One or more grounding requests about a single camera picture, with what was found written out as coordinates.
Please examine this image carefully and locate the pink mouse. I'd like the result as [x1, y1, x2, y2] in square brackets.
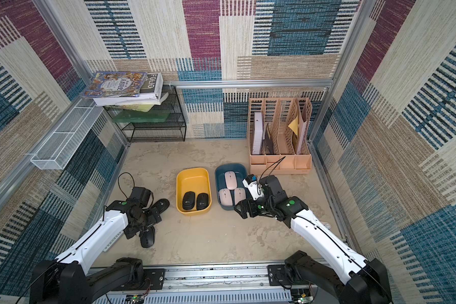
[219, 188, 233, 206]
[224, 171, 238, 190]
[234, 187, 246, 205]

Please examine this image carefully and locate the black mouse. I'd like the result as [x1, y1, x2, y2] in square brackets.
[140, 227, 155, 248]
[151, 198, 170, 214]
[182, 191, 196, 211]
[196, 193, 210, 211]

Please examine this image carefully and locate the teal plastic storage box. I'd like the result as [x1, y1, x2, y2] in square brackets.
[215, 163, 251, 211]

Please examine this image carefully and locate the yellow plastic storage box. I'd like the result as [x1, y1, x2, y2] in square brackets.
[176, 167, 212, 216]

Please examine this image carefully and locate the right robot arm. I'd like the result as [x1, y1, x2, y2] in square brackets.
[234, 175, 393, 303]

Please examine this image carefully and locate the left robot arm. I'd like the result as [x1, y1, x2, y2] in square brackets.
[29, 187, 170, 303]

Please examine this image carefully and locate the white box in organizer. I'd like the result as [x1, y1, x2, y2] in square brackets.
[252, 111, 263, 155]

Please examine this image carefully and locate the small white pink device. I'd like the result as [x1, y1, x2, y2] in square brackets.
[321, 222, 331, 229]

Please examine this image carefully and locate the pink desktop file organizer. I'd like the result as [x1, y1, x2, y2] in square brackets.
[247, 98, 313, 176]

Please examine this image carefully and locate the yellow paper in organizer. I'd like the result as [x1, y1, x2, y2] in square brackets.
[288, 116, 299, 138]

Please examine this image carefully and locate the green folder on shelf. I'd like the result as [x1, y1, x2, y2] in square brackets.
[113, 110, 170, 123]

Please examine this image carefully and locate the black and white folio book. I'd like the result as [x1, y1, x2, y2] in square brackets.
[92, 73, 169, 106]

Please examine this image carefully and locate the colourful picture book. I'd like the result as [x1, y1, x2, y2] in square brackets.
[82, 72, 147, 98]

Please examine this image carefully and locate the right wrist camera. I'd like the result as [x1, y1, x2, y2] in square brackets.
[243, 174, 264, 201]

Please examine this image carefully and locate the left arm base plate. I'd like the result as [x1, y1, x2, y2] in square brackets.
[138, 268, 166, 291]

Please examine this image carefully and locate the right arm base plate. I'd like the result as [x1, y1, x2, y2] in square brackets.
[267, 263, 316, 290]

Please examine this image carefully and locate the black wire shelf rack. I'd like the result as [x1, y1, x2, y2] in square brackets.
[105, 86, 187, 143]

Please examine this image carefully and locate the white wire mesh basket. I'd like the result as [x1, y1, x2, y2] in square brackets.
[30, 105, 103, 170]

